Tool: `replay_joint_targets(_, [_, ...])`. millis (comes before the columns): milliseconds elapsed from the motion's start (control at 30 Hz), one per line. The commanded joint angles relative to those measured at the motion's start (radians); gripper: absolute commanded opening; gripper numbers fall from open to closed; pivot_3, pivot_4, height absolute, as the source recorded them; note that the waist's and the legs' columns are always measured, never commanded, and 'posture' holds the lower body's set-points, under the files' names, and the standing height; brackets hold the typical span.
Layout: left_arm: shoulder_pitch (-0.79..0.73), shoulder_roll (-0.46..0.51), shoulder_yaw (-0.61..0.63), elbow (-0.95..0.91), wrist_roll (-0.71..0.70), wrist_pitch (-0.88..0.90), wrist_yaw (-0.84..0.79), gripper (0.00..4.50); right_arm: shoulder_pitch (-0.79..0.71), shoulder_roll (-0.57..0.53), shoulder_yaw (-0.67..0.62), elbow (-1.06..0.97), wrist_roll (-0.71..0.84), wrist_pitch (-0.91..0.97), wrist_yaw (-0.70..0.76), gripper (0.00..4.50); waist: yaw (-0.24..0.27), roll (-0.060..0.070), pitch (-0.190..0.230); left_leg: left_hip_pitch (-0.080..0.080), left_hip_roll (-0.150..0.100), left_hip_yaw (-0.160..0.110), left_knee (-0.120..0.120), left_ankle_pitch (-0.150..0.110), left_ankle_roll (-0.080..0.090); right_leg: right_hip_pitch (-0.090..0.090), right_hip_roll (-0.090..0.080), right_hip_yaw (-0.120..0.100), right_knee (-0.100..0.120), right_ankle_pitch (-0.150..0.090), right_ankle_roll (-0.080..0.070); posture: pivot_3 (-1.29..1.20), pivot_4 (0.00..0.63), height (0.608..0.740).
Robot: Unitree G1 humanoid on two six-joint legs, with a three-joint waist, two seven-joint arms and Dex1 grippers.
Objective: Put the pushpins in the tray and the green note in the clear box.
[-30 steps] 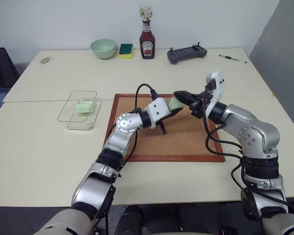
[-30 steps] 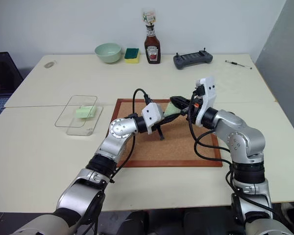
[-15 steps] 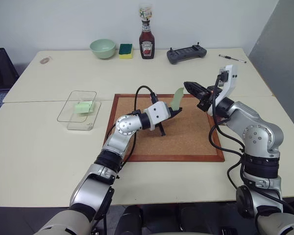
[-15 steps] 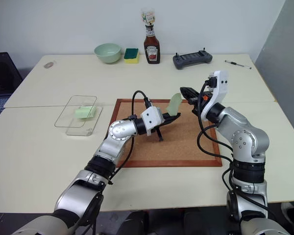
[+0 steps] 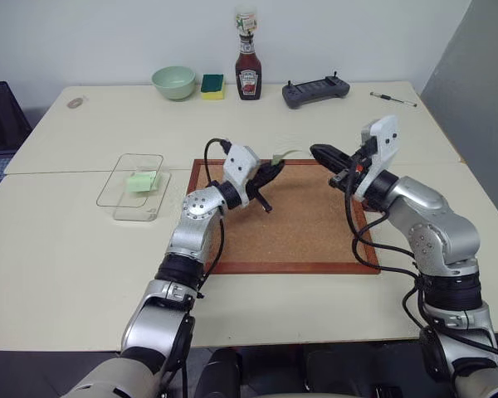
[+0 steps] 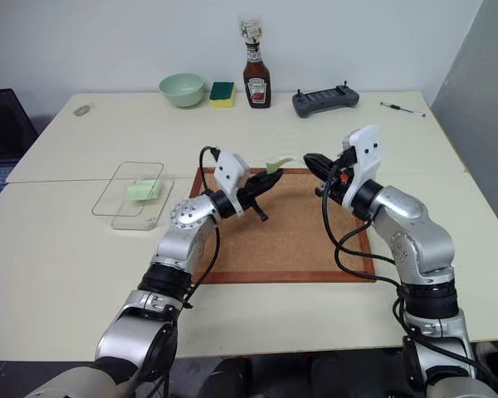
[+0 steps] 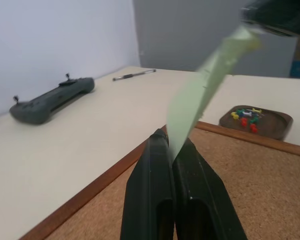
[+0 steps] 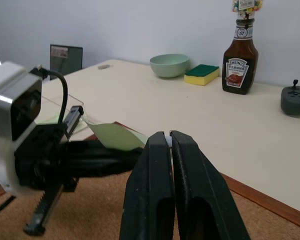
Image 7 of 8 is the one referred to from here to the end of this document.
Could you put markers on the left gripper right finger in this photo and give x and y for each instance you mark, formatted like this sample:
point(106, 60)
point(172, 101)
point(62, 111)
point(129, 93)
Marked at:
point(202, 197)

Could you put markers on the black silver pen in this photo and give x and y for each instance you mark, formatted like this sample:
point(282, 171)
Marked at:
point(135, 74)

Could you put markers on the grey partition panel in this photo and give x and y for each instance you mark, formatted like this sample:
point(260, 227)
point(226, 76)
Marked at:
point(190, 37)

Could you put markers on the white plastic toy piece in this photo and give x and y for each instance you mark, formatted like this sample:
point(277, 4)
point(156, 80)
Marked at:
point(247, 114)

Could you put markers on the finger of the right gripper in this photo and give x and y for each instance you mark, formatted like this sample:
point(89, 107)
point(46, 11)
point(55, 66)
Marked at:
point(280, 15)

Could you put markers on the green plastic toy piece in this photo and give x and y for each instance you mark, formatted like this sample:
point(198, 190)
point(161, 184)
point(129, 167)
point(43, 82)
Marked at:
point(240, 110)
point(254, 120)

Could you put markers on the dish of pushpins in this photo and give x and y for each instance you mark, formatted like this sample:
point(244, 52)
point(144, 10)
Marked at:
point(272, 125)

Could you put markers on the grey handheld controller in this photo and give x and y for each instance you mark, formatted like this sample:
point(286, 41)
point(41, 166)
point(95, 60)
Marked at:
point(52, 102)

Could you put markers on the light green paper note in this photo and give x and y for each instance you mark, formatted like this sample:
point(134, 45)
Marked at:
point(197, 100)

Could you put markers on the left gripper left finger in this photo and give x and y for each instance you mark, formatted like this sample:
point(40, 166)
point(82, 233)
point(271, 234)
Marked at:
point(147, 190)

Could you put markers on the wood framed cork board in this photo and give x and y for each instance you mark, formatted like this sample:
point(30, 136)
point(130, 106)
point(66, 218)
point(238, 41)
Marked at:
point(265, 187)

